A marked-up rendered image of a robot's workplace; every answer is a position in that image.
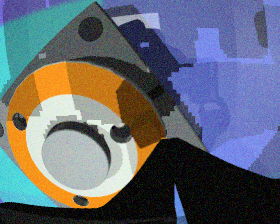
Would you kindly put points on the orange and white round plate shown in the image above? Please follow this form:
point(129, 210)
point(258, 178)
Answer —
point(88, 92)

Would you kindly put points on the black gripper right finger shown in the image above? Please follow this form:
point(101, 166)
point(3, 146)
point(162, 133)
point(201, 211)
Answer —
point(213, 191)

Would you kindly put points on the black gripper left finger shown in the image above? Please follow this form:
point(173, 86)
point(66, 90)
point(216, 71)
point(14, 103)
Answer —
point(149, 198)

